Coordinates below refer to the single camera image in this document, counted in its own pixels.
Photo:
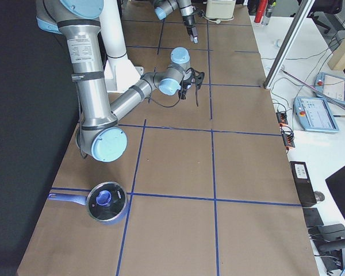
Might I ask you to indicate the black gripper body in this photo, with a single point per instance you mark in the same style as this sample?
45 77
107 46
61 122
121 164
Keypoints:
188 22
184 85

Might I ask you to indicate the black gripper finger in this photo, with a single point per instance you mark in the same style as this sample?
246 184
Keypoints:
193 34
182 94

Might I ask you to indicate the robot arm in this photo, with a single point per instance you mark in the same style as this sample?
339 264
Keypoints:
187 10
99 111

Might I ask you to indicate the white appliance box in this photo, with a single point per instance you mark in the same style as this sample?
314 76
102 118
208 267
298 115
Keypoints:
220 9

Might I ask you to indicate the red bottle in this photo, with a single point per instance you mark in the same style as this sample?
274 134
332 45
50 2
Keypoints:
261 7

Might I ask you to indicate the teach pendant near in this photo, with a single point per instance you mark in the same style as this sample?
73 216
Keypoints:
314 115

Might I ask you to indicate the teach pendant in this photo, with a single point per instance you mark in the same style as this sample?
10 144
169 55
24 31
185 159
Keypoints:
332 86
314 115

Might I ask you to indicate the blue pot with glass lid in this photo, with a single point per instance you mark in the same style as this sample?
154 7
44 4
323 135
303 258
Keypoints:
106 203

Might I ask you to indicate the black power box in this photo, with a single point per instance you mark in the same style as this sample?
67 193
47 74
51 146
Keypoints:
303 184

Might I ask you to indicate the teach pendant far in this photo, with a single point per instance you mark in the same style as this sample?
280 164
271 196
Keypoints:
332 86

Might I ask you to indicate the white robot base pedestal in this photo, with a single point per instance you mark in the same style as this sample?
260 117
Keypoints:
120 73

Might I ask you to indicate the aluminium frame post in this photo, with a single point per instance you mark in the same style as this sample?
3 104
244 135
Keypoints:
289 39

